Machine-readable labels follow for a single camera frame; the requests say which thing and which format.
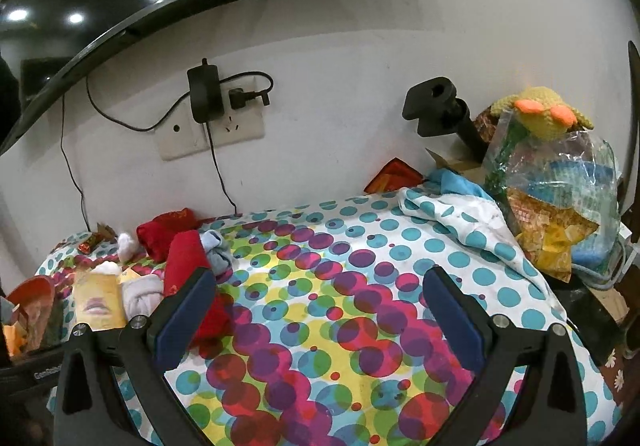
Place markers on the floral cloth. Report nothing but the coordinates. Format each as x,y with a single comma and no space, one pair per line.
617,371

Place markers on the yellow snack packet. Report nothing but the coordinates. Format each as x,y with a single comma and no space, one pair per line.
550,236

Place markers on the light blue sock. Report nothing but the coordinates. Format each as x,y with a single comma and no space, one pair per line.
217,248

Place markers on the candy wrapper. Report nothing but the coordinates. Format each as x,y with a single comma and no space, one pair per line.
95,242

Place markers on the red orange packet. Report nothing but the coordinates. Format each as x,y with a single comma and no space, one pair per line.
392,176

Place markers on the red basin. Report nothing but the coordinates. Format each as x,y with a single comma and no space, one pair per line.
30,296

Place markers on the white wall socket plate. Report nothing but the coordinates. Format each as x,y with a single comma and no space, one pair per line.
240,131

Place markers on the black curved bar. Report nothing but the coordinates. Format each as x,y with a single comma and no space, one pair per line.
634,96

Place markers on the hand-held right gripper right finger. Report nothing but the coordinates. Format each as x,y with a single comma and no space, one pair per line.
455,321

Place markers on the yellow crochet duck toy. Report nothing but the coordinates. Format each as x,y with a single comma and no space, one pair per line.
545,113

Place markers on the black clamp mount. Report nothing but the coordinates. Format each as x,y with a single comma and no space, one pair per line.
435,106

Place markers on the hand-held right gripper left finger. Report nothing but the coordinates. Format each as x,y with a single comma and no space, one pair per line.
185,318

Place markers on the black power adapter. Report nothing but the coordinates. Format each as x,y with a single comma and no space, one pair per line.
204,93

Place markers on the blue cloth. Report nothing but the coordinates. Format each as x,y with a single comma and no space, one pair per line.
460,183

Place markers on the red sock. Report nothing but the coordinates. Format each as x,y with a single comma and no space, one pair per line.
160,233
187,261

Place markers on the yellow box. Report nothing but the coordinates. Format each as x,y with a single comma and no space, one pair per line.
100,301

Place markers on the dark side shelf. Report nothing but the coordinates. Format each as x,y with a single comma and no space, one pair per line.
585,313

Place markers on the black plug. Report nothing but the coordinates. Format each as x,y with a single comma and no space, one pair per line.
245,96

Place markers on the clear plastic bag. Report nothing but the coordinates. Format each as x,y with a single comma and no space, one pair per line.
575,186

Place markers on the colourful dotted tablecloth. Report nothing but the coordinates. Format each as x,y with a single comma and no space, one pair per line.
350,326

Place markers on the cardboard box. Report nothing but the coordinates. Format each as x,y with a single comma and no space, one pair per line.
450,161

